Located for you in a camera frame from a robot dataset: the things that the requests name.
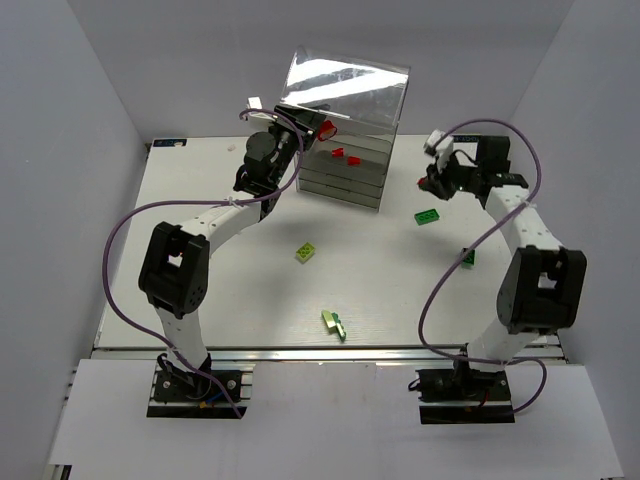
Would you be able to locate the blue label corner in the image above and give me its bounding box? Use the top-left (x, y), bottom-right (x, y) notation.
top-left (152, 139), bottom-right (187, 148)
top-left (453, 134), bottom-right (482, 143)

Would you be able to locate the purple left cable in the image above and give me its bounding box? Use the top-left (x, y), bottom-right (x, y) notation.
top-left (102, 109), bottom-right (306, 419)

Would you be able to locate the blue label left corner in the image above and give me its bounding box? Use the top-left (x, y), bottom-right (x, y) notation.
top-left (152, 139), bottom-right (187, 148)

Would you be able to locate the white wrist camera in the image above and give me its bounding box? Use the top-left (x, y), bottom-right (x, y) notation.
top-left (423, 130), bottom-right (454, 172)
top-left (245, 96), bottom-right (275, 122)

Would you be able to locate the lime green lego brick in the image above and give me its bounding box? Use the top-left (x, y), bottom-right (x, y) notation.
top-left (295, 242), bottom-right (316, 264)

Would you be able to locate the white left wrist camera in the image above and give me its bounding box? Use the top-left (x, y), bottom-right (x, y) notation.
top-left (245, 96), bottom-right (275, 122)

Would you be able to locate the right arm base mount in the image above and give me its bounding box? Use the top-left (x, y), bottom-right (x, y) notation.
top-left (407, 367), bottom-right (515, 425)

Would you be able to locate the aluminium table front rail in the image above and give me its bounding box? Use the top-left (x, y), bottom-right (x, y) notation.
top-left (92, 344), bottom-right (566, 364)

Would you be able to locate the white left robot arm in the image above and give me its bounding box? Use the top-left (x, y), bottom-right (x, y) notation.
top-left (138, 105), bottom-right (327, 398)

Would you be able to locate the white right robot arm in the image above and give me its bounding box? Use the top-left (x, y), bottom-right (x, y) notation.
top-left (419, 130), bottom-right (587, 386)

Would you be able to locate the dark green lego brick right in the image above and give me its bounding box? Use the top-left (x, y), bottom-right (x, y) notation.
top-left (460, 248), bottom-right (476, 269)

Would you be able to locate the light green lego assembly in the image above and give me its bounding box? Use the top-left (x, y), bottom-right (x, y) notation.
top-left (321, 310), bottom-right (347, 342)

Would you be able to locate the green lego plate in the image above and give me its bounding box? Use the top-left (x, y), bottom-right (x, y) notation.
top-left (414, 208), bottom-right (440, 226)

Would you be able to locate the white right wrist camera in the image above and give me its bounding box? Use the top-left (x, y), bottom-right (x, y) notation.
top-left (423, 130), bottom-right (454, 172)

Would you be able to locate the blue label right corner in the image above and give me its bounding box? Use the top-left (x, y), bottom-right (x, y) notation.
top-left (453, 134), bottom-right (482, 143)

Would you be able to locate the clear drawer container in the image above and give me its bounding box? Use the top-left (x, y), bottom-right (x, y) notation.
top-left (280, 46), bottom-right (410, 211)

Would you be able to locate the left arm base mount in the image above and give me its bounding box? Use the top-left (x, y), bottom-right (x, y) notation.
top-left (146, 354), bottom-right (251, 419)

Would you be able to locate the large red lego piece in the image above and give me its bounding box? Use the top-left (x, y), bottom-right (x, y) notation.
top-left (317, 120), bottom-right (337, 142)

